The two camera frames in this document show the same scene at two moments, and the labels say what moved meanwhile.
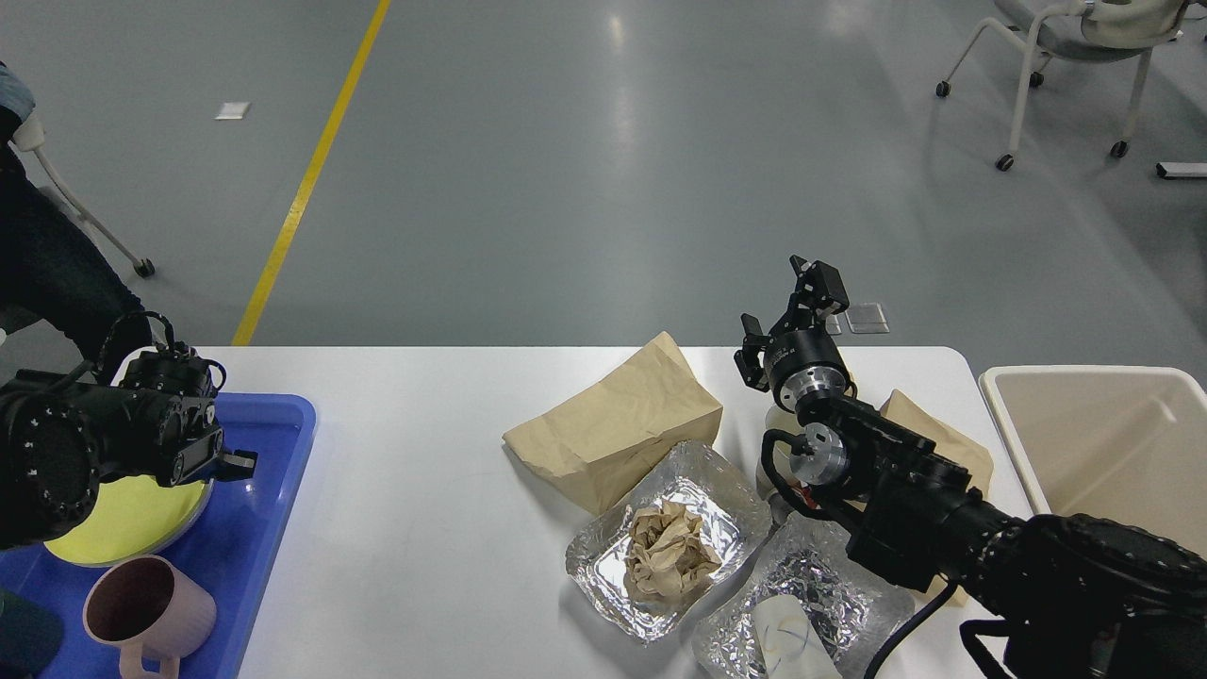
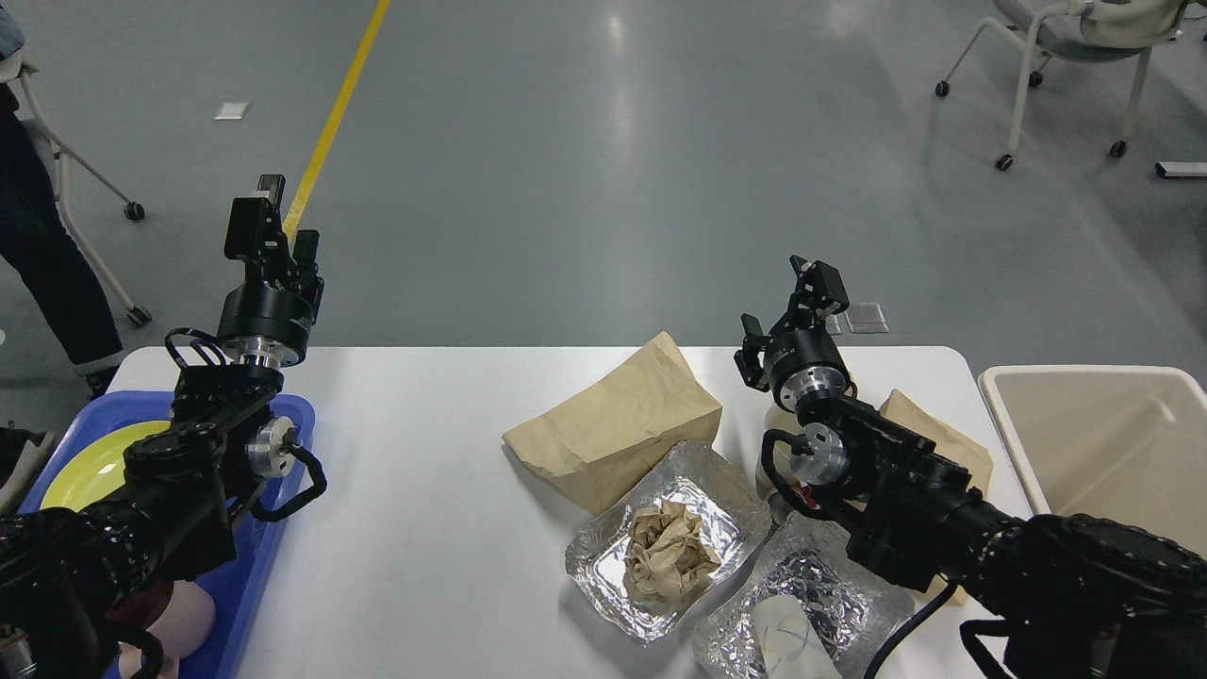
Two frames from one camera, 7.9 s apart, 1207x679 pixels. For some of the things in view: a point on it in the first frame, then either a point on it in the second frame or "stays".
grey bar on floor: x=1182 y=169 stays
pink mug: x=149 y=607 stays
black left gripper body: x=195 y=464 to x=267 y=321
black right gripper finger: x=819 y=292 stays
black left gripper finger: x=238 y=464 to x=305 y=272
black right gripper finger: x=746 y=357 stays
